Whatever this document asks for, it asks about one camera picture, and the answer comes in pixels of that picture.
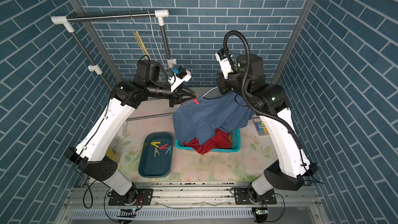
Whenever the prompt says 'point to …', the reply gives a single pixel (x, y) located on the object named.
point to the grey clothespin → (156, 151)
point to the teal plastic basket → (235, 139)
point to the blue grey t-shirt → (195, 120)
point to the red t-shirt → (221, 140)
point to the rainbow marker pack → (260, 127)
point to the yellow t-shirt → (229, 137)
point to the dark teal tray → (156, 157)
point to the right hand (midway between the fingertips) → (222, 73)
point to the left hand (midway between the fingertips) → (198, 95)
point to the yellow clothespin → (155, 143)
